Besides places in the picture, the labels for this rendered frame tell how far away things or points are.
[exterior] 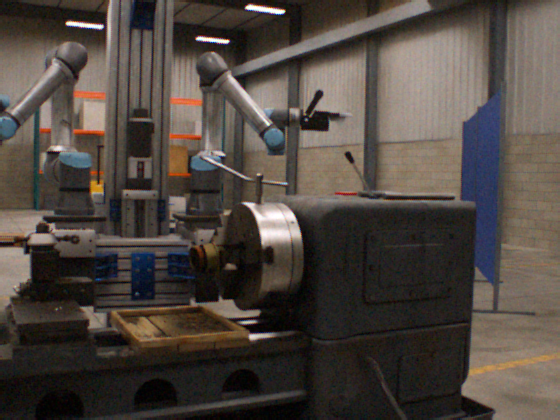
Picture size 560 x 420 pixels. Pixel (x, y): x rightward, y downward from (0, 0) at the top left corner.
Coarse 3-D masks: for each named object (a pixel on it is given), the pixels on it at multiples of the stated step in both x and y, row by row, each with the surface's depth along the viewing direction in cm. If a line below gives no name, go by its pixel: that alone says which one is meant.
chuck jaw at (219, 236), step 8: (224, 216) 184; (232, 216) 185; (224, 224) 182; (232, 224) 183; (216, 232) 180; (224, 232) 180; (232, 232) 181; (216, 240) 177; (224, 240) 179; (232, 240) 180; (224, 248) 180; (232, 248) 181; (240, 248) 183
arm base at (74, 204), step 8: (64, 192) 218; (72, 192) 218; (80, 192) 219; (88, 192) 222; (56, 200) 221; (64, 200) 218; (72, 200) 218; (80, 200) 219; (88, 200) 222; (56, 208) 219; (64, 208) 217; (72, 208) 217; (80, 208) 218; (88, 208) 221
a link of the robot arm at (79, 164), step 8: (64, 152) 221; (72, 152) 224; (80, 152) 226; (56, 160) 226; (64, 160) 218; (72, 160) 218; (80, 160) 219; (88, 160) 222; (56, 168) 223; (64, 168) 218; (72, 168) 218; (80, 168) 219; (88, 168) 222; (56, 176) 224; (64, 176) 218; (72, 176) 218; (80, 176) 219; (88, 176) 222; (64, 184) 218; (72, 184) 218; (80, 184) 219; (88, 184) 222
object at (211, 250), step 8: (192, 248) 172; (200, 248) 172; (208, 248) 172; (216, 248) 172; (192, 256) 176; (200, 256) 170; (208, 256) 171; (216, 256) 172; (192, 264) 175; (200, 264) 170; (208, 264) 171; (216, 264) 172; (224, 264) 175; (192, 272) 174; (200, 272) 173; (208, 272) 173; (216, 272) 174
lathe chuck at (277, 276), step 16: (240, 208) 180; (256, 208) 174; (272, 208) 176; (240, 224) 180; (256, 224) 169; (272, 224) 170; (240, 240) 180; (256, 240) 170; (272, 240) 168; (288, 240) 170; (272, 256) 168; (288, 256) 169; (256, 272) 170; (272, 272) 167; (288, 272) 169; (240, 288) 180; (256, 288) 170; (272, 288) 169; (240, 304) 180; (256, 304) 172; (272, 304) 175
